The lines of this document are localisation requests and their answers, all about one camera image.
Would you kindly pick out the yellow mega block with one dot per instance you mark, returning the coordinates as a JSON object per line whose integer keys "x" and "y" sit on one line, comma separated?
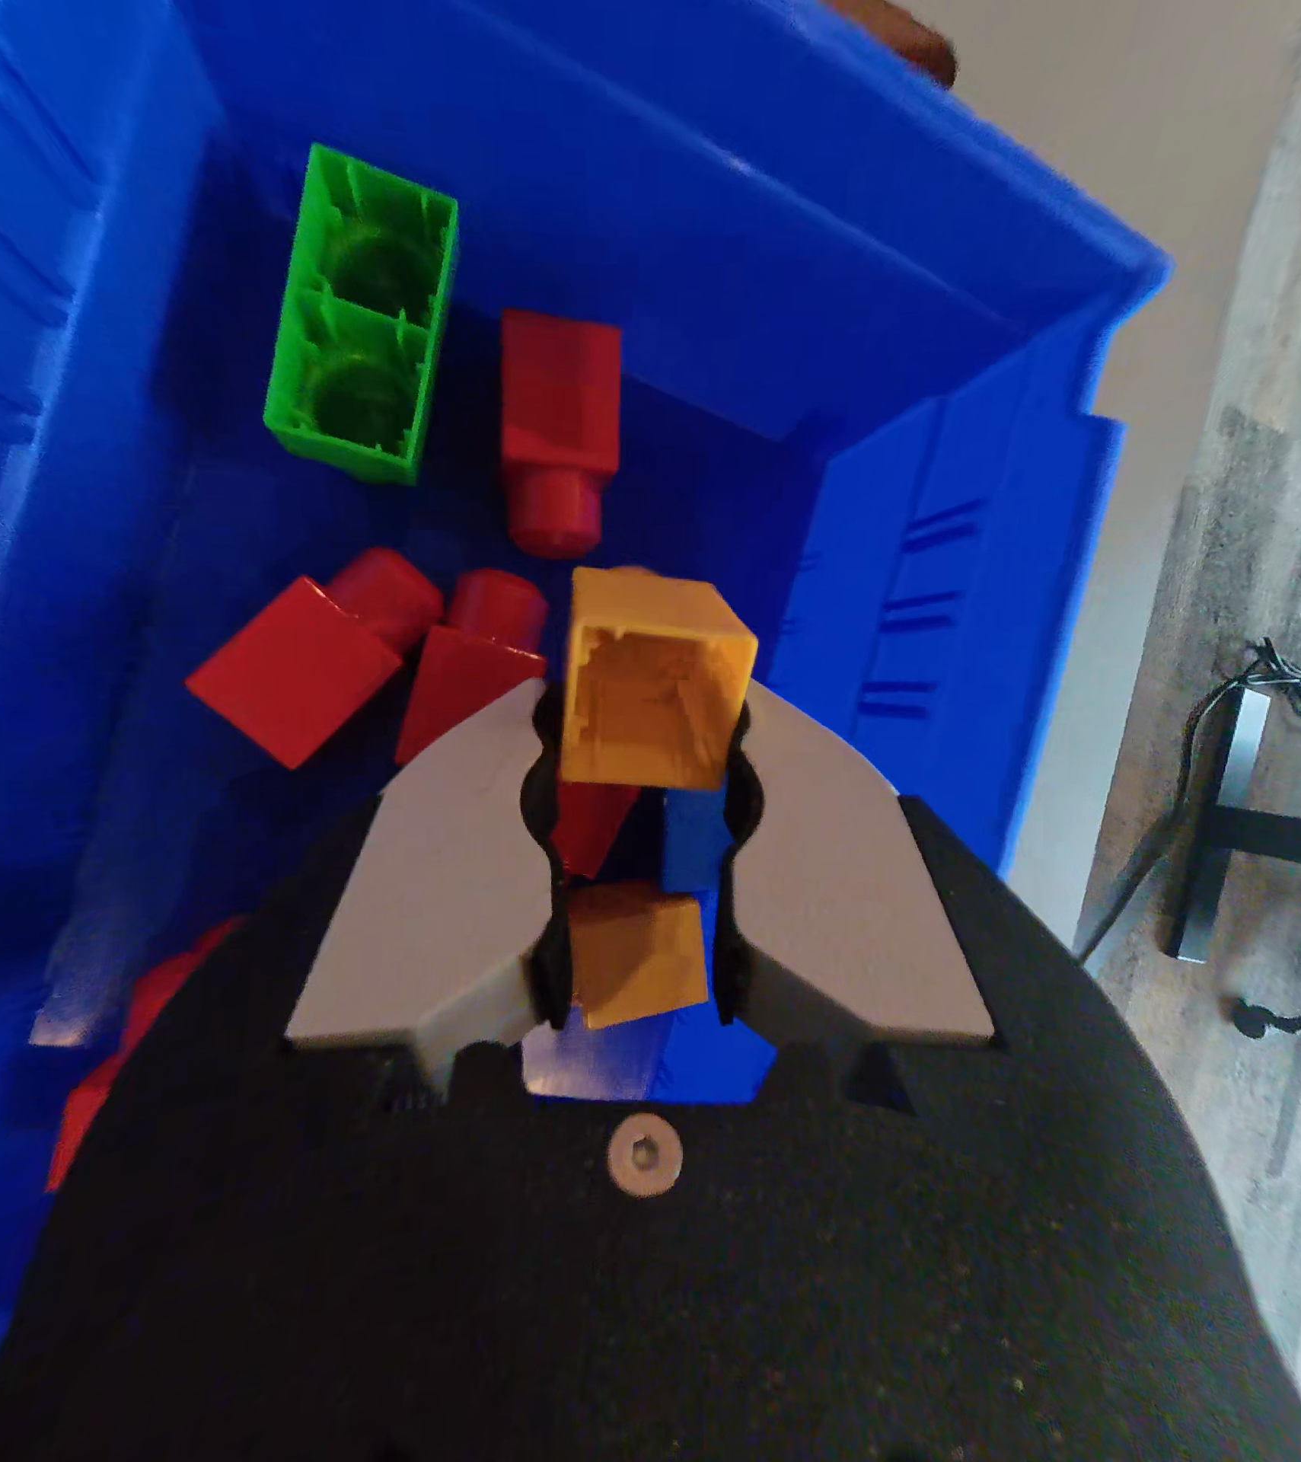
{"x": 650, "y": 675}
{"x": 646, "y": 959}

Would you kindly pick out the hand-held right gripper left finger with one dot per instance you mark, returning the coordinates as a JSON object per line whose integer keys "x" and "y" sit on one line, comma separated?
{"x": 434, "y": 914}

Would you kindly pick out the black desk foot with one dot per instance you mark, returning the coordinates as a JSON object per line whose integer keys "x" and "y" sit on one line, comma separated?
{"x": 1222, "y": 822}

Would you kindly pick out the green two-stud mega block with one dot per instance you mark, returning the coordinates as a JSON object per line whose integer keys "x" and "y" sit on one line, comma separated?
{"x": 365, "y": 320}

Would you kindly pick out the blue plastic storage bin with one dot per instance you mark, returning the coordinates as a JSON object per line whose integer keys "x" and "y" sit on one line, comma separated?
{"x": 902, "y": 274}

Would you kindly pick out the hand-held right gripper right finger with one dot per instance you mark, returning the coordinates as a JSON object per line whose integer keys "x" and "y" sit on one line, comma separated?
{"x": 856, "y": 914}

